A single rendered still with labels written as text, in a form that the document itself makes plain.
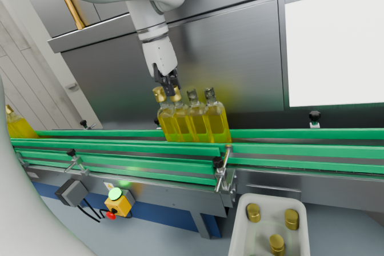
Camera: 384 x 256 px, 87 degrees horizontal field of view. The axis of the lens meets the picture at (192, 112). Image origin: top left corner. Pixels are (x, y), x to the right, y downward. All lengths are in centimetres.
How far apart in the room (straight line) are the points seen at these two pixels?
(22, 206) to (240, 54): 60
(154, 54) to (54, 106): 274
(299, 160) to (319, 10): 40
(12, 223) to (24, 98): 301
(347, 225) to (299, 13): 72
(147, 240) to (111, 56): 78
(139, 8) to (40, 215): 46
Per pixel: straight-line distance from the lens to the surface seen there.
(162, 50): 58
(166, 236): 99
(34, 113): 334
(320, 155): 65
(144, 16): 57
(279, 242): 64
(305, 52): 67
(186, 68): 74
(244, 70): 69
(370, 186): 71
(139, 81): 91
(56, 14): 108
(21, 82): 324
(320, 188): 72
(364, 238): 95
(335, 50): 68
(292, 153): 64
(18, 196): 31
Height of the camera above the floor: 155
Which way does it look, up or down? 28 degrees down
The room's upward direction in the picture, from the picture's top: 17 degrees counter-clockwise
